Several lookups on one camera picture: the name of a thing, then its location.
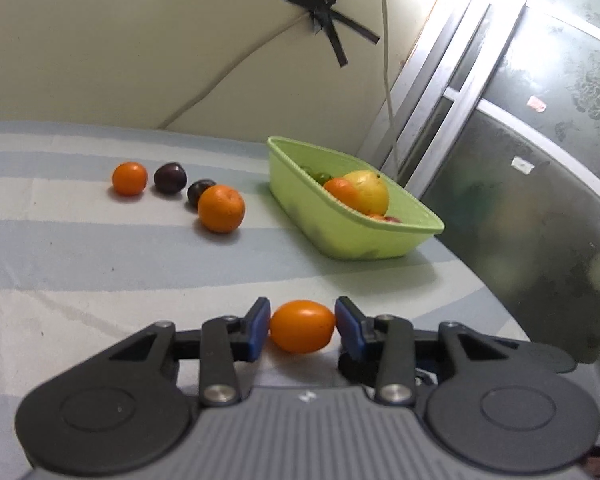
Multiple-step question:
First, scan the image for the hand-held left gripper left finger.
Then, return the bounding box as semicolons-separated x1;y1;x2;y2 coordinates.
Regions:
107;296;272;407

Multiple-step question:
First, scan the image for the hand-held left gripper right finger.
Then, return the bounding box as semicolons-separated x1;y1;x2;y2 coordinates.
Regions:
334;296;508;406

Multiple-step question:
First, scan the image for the smooth orange tomato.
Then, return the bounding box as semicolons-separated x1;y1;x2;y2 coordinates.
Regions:
269;299;337;354

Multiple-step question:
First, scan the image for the light green plastic basin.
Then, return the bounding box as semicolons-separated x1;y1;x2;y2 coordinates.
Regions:
266;136;445;261

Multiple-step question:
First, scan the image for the orange mandarin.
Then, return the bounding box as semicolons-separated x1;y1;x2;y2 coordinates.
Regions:
323;177;362;209
111;161;148;197
197;184;246;234

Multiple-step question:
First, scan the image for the large yellow citrus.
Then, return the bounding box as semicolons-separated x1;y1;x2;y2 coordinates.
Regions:
342;170;391;216

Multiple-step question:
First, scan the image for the dark purple plum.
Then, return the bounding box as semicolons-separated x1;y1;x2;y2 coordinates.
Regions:
187;179;217;208
153;162;188;195

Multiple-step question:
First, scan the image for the aluminium framed patterned window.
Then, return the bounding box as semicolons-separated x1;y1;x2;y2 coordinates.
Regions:
357;0;600;366

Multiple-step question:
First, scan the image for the black tape cross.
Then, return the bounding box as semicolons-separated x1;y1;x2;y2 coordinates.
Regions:
274;0;382;67

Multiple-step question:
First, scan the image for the white power cable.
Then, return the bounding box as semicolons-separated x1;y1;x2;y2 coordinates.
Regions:
377;0;403;181

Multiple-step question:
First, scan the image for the grey cable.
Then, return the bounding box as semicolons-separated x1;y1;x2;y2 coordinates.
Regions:
157;12;313;131

